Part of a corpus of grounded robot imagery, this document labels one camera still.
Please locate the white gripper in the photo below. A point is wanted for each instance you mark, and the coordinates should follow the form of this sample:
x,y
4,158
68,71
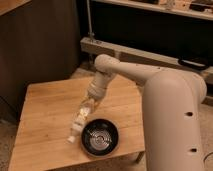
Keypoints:
x,y
97,90

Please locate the grey metal beam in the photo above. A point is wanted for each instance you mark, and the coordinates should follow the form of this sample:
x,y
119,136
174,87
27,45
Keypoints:
x,y
128,54

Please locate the metal vertical pole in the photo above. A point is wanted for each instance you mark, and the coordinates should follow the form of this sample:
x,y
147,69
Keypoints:
x,y
91,34

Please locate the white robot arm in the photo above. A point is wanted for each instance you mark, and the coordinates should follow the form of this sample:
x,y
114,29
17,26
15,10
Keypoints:
x,y
170,108

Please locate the black ceramic bowl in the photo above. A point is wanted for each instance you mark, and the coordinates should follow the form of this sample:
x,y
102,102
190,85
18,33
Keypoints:
x,y
100,137

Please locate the wooden table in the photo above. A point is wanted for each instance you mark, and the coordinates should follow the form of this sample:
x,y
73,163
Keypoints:
x,y
42,139

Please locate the clear plastic bottle white cap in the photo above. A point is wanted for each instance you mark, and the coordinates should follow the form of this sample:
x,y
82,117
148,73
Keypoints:
x,y
79,122

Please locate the black handle on beam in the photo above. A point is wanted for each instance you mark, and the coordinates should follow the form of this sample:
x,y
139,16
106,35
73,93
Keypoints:
x,y
194,63

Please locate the upper wooden shelf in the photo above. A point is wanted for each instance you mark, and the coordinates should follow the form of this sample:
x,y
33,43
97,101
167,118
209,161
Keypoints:
x,y
187,8

